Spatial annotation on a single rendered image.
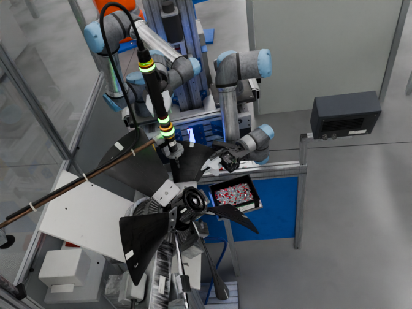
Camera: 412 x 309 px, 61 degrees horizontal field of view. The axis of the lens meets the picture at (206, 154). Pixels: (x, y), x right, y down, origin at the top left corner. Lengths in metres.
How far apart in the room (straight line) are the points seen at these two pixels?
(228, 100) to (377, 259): 1.56
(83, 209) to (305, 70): 2.40
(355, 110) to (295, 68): 1.67
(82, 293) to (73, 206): 0.47
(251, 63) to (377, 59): 2.03
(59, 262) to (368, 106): 1.47
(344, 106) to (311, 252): 1.24
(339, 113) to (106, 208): 1.03
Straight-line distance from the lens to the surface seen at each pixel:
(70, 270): 1.65
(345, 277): 2.52
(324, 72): 3.32
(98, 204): 1.42
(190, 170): 1.45
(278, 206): 2.15
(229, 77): 1.51
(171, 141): 1.20
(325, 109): 1.61
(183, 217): 1.30
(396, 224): 2.80
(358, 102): 1.65
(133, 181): 1.31
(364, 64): 3.39
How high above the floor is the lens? 2.26
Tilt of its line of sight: 45 degrees down
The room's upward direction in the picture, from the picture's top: 13 degrees counter-clockwise
